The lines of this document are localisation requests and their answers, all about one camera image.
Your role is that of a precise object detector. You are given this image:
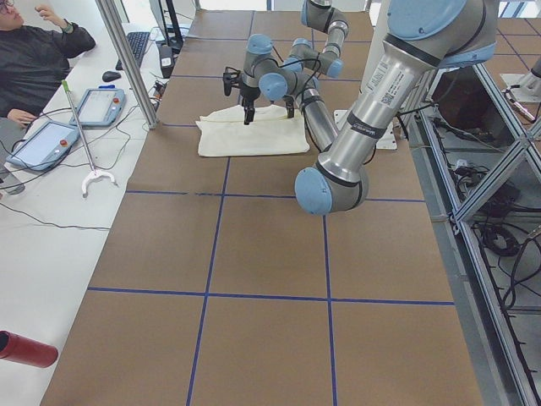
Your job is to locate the blue teach pendant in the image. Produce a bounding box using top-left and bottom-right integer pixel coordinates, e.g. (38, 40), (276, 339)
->
(7, 120), (79, 171)
(77, 87), (126, 129)

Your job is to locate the far blue teach pendant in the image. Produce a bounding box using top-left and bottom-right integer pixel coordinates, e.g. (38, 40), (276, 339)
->
(77, 87), (126, 129)

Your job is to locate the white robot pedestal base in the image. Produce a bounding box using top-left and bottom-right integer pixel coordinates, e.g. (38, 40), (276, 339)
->
(358, 0), (396, 149)

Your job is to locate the black keyboard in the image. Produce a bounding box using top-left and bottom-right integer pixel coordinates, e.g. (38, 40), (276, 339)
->
(126, 31), (150, 68)

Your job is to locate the cream long-sleeve cat shirt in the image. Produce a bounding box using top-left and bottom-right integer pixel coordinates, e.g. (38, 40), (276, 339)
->
(196, 105), (309, 157)

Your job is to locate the near blue teach pendant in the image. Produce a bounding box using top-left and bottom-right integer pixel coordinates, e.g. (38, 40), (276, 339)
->
(7, 120), (79, 171)

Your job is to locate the red cylinder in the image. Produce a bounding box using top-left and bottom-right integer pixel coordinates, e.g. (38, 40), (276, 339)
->
(1, 331), (58, 368)

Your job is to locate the black power adapter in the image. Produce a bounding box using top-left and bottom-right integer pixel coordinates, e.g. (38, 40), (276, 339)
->
(158, 45), (175, 79)

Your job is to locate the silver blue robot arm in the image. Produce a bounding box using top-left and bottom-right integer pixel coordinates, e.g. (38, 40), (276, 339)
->
(223, 1), (499, 215)
(274, 1), (349, 123)

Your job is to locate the black computer mouse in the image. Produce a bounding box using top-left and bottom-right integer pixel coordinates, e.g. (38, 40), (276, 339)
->
(101, 71), (122, 83)

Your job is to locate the aluminium frame post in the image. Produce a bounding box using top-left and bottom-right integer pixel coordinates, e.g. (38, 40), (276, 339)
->
(96, 0), (158, 129)

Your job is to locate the reacher grabber stick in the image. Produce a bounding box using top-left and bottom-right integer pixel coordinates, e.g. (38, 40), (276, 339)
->
(62, 80), (117, 198)

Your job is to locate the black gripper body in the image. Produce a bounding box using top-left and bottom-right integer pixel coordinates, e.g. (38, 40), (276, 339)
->
(222, 66), (260, 110)
(282, 96), (295, 111)

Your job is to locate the person in black sweater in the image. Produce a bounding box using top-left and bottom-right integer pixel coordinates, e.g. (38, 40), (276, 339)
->
(1, 1), (96, 127)

